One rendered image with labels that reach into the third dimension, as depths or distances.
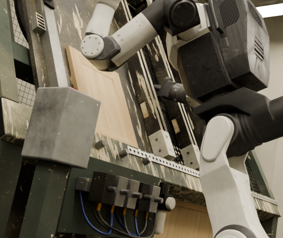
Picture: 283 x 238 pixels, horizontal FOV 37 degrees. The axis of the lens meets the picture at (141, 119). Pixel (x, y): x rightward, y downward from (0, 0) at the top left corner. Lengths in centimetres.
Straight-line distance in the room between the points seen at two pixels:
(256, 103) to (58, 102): 58
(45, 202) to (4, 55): 49
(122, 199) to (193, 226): 116
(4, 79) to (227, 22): 70
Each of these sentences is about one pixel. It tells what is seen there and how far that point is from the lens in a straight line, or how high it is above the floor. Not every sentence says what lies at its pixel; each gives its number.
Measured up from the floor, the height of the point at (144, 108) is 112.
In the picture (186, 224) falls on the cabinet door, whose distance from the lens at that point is 239.
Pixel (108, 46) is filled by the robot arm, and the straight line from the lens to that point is 133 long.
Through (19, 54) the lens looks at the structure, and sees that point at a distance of 154.
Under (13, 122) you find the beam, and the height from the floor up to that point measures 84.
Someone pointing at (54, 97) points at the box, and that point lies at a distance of 105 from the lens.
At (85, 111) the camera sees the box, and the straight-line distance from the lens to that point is 106.
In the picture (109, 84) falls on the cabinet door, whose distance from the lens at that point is 179.
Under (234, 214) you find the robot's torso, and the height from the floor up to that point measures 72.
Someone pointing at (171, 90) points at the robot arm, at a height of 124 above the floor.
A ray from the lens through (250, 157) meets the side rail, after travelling 305.
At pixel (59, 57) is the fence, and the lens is 156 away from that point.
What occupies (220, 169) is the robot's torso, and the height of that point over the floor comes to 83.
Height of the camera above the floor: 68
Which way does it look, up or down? 12 degrees up
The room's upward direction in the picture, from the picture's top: 11 degrees clockwise
